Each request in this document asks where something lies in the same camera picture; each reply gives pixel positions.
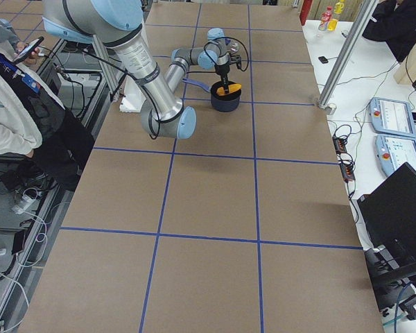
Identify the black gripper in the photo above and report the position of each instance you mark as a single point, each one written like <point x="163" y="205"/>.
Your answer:
<point x="222" y="70"/>

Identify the yellow corn cob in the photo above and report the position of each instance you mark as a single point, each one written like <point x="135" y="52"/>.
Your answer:
<point x="231" y="89"/>

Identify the glass pot lid blue knob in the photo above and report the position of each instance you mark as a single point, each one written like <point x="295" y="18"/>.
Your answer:
<point x="232" y="46"/>

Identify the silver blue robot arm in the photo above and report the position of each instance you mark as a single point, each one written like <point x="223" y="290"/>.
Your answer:
<point x="118" y="25"/>

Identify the person's hand holding phone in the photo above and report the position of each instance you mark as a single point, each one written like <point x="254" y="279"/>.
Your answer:
<point x="28" y="58"/>

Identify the dark blue saucepan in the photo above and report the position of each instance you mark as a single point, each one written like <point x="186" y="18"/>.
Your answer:
<point x="220" y="103"/>

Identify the small black square pad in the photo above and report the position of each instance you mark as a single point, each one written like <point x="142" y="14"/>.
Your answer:
<point x="323" y="59"/>

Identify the red plastic bottle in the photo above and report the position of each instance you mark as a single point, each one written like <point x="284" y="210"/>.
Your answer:
<point x="325" y="24"/>

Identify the yellow bottle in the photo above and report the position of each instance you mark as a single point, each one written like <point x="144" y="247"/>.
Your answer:
<point x="335" y="16"/>

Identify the black power strip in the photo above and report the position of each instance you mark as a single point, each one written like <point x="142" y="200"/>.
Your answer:
<point x="345" y="160"/>

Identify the upper blue teach pendant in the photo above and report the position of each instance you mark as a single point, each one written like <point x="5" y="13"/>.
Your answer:
<point x="392" y="117"/>

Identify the blue teach pendant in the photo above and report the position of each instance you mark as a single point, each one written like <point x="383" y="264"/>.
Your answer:
<point x="393" y="151"/>
<point x="392" y="117"/>

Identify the lower blue teach pendant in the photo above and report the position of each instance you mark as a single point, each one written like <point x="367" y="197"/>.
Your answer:
<point x="393" y="151"/>

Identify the seated person in black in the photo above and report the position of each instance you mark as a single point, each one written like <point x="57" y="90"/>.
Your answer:
<point x="393" y="22"/>

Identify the black smartphone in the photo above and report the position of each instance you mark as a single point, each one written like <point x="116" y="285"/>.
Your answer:
<point x="31" y="45"/>

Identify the person in white jacket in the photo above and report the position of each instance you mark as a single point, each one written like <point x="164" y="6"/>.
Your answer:
<point x="35" y="123"/>

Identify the black laptop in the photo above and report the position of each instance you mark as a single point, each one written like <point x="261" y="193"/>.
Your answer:
<point x="389" y="212"/>

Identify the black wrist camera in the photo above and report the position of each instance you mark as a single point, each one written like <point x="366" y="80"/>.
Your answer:
<point x="235" y="59"/>

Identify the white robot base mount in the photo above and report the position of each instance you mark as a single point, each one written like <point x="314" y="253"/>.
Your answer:
<point x="133" y="98"/>

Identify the aluminium frame post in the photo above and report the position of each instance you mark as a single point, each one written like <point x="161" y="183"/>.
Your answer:
<point x="358" y="26"/>

